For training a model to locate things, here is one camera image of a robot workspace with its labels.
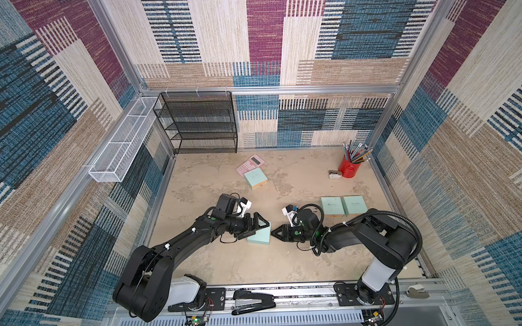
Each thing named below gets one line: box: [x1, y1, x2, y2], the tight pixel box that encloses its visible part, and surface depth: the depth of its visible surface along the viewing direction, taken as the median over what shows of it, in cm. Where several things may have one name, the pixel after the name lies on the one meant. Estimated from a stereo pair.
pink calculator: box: [235, 154, 266, 178], surface depth 114 cm
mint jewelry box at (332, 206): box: [320, 196, 346, 216], surface depth 96 cm
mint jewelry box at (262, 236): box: [246, 221, 272, 246], surface depth 86 cm
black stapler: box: [231, 289, 277, 316], surface depth 74 cm
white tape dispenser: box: [328, 169, 343, 180], surface depth 109 cm
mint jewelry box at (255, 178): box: [243, 167, 269, 191], surface depth 107 cm
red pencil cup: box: [337, 156, 361, 178], surface depth 107 cm
